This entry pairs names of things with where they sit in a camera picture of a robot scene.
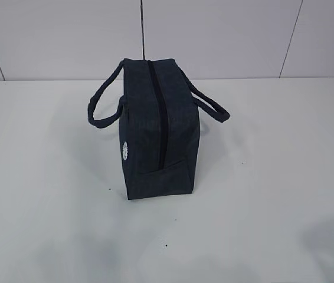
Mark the dark blue lunch bag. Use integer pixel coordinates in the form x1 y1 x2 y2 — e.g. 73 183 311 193
87 58 230 200

